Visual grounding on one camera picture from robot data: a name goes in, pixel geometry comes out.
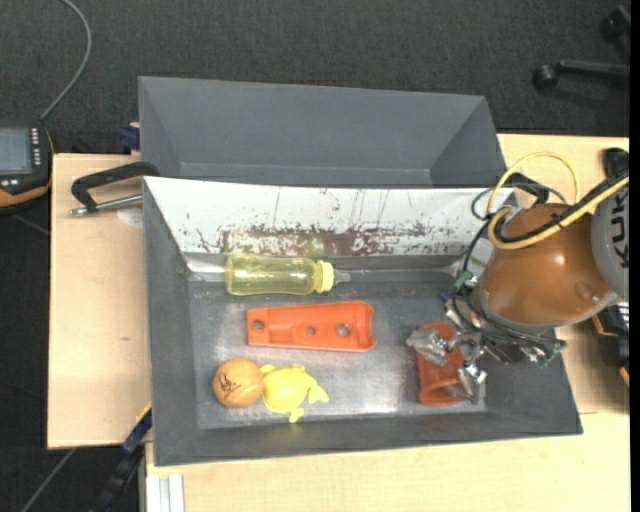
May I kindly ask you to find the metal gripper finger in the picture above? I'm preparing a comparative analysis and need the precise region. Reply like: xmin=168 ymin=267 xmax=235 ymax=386
xmin=456 ymin=361 xmax=489 ymax=406
xmin=405 ymin=328 xmax=452 ymax=366

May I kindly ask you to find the orange plastic cup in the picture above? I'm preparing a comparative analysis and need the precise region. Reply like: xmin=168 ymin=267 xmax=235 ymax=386
xmin=416 ymin=321 xmax=482 ymax=407

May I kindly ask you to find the orange flat block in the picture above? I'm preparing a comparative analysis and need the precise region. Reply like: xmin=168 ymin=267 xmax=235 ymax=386
xmin=246 ymin=299 xmax=378 ymax=354

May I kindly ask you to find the yellow toy duck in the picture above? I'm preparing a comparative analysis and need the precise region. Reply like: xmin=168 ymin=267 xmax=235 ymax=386
xmin=259 ymin=363 xmax=331 ymax=424

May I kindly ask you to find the clear yellow plastic bottle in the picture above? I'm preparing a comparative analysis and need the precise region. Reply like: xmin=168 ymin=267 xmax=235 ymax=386
xmin=223 ymin=252 xmax=352 ymax=297

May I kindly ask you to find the orange ball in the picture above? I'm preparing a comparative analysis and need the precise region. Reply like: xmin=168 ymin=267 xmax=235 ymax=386
xmin=212 ymin=357 xmax=265 ymax=409

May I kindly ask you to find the grey metal bin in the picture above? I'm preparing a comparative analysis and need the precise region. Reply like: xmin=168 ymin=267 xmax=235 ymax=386
xmin=137 ymin=75 xmax=584 ymax=467

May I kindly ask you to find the pale brown cardboard board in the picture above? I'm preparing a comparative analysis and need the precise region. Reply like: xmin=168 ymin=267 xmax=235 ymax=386
xmin=47 ymin=152 xmax=154 ymax=450

